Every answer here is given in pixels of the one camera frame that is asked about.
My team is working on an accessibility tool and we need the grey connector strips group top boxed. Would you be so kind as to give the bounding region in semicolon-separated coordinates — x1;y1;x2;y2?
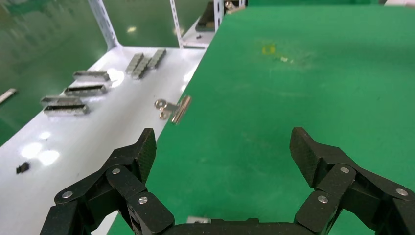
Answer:
63;84;108;97

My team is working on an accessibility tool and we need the silver metal strip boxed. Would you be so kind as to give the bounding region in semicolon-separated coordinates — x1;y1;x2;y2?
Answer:
0;88;18;105

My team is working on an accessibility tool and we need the grey connector strips group right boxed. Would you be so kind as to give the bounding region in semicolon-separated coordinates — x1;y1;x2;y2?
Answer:
147;48;167;70

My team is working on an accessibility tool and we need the grey connector strips group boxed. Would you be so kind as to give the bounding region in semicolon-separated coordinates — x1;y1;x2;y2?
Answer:
63;84;108;97
147;48;167;70

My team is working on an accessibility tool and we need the green table mat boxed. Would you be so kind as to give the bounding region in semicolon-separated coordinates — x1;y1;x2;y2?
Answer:
107;4;415;235

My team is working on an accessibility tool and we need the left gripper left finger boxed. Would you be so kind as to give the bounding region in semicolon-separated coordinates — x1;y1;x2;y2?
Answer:
40;128;176;235

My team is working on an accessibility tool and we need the perforated white rack post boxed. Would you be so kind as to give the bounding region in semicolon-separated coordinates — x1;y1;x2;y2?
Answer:
213;0;225;30
88;0;120;51
169;0;184;49

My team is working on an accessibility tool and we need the stamped metal bracket part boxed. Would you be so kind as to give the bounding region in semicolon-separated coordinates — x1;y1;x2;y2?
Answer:
186;216;212;225

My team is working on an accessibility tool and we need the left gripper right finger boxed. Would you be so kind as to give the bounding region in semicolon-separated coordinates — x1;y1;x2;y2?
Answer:
289;127;415;235

